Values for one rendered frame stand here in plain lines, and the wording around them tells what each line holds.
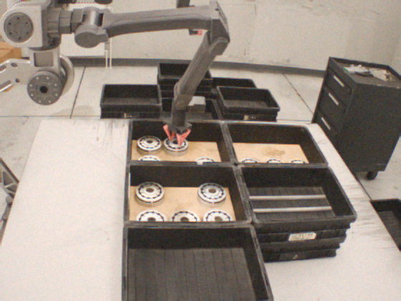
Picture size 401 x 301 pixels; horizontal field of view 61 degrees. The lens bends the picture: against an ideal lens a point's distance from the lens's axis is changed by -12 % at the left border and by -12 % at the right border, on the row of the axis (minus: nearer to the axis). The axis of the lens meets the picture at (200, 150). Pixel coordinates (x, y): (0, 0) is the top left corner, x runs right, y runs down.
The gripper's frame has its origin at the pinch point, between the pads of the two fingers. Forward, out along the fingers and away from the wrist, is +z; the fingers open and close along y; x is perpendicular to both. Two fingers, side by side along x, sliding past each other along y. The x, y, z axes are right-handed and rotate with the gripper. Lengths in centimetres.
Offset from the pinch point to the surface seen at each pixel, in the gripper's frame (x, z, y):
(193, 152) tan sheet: -4.1, 4.2, -6.7
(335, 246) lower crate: -4, 10, -76
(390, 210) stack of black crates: -113, 60, -95
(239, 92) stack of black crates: -117, 33, 38
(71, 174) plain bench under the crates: 33.7, 17.0, 30.1
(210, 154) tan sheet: -8.3, 4.2, -12.6
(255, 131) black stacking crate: -29.2, -2.0, -20.7
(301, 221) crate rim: 11, -6, -63
